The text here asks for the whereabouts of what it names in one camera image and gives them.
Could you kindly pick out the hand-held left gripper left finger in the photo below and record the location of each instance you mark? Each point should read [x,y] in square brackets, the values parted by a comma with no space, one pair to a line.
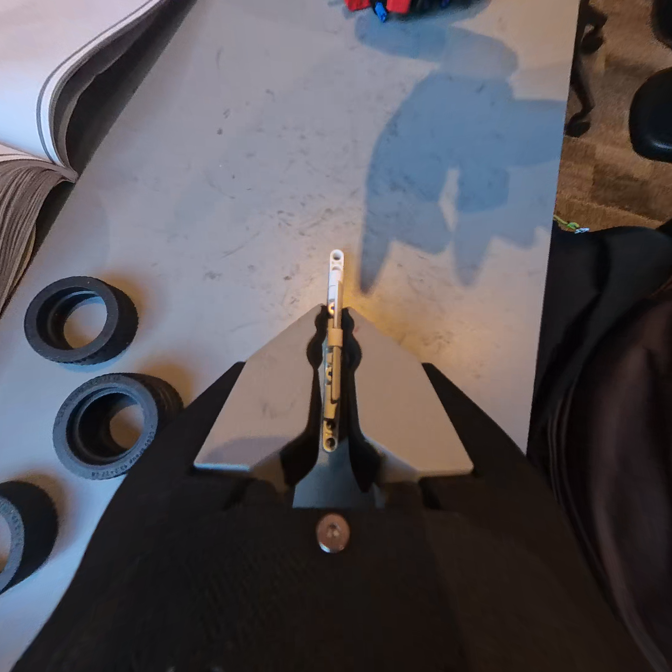
[257,414]

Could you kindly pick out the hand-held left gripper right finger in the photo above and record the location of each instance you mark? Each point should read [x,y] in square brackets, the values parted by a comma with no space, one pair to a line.
[409,414]

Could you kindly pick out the long white brick beam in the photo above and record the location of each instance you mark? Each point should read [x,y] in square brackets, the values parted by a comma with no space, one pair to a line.
[336,273]

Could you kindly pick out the grey desk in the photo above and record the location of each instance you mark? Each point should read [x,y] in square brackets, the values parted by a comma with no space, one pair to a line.
[236,157]

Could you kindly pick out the wide black rubber tire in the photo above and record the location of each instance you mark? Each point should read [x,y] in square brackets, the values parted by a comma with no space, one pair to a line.
[65,435]

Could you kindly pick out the person's torso in brown shirt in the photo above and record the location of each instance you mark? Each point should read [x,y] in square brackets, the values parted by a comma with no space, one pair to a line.
[630,446]

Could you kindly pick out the narrow black rubber tire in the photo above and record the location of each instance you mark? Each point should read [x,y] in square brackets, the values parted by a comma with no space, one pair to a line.
[36,525]
[34,325]

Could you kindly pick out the black swivel chair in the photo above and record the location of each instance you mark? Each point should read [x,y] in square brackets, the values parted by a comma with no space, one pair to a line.
[577,125]

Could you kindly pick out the black office chair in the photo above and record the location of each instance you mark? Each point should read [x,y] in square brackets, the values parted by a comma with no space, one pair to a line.
[653,120]

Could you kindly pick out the open instruction booklet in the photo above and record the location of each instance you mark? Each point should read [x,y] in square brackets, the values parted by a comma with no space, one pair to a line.
[31,78]

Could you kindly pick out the red white brick race car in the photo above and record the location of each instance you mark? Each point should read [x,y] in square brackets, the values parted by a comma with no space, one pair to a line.
[362,4]

